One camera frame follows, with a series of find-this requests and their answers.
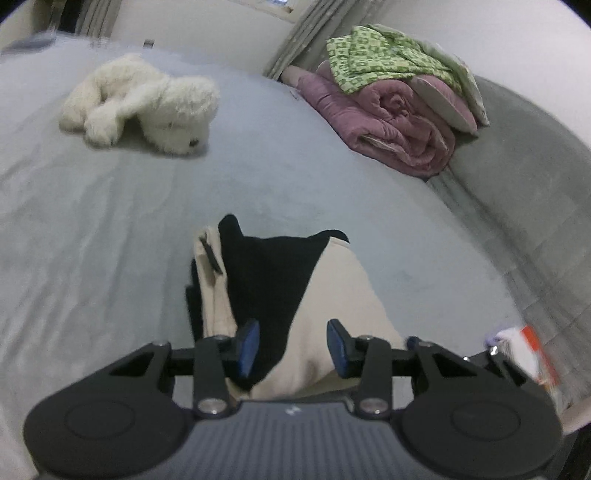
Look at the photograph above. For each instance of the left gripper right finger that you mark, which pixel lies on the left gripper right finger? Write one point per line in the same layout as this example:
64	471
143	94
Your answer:
480	416

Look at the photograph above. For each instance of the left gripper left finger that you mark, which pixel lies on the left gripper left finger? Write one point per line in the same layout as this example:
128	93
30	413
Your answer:
135	413

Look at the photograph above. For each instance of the beige bear raglan shirt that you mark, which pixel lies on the beige bear raglan shirt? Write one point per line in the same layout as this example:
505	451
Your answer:
292	287

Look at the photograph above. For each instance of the folded white purple clothes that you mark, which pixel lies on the folded white purple clothes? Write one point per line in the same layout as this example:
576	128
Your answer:
509	341

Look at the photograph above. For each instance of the red patterned box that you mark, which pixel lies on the red patterned box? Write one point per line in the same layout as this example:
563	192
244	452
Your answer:
535	362

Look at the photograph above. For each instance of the grey bed sheet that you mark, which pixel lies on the grey bed sheet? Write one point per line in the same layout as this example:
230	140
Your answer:
96	244

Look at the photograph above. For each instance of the grey padded headboard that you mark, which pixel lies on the grey padded headboard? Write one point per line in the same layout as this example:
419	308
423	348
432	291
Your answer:
522	191

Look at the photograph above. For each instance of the pink rolled quilt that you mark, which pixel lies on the pink rolled quilt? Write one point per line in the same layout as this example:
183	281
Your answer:
385	121

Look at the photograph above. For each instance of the pink beige pillow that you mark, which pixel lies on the pink beige pillow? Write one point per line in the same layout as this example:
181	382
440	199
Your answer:
462	107

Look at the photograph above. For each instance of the white plush dog toy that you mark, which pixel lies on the white plush dog toy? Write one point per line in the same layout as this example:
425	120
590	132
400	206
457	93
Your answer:
174	113

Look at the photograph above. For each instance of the green patterned blanket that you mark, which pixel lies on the green patterned blanket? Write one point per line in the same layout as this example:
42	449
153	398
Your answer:
367	55

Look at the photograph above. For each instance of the dark tablet on bed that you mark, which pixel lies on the dark tablet on bed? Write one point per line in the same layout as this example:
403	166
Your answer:
36	42

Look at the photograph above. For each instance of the left grey curtain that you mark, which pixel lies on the left grey curtain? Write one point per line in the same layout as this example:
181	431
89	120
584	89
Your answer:
97	18

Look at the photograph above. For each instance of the grey curtain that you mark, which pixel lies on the grey curtain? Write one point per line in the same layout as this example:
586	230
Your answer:
304	45
97	18

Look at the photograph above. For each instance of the right grey curtain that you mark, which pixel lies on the right grey curtain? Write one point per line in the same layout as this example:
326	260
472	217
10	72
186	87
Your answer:
304	45

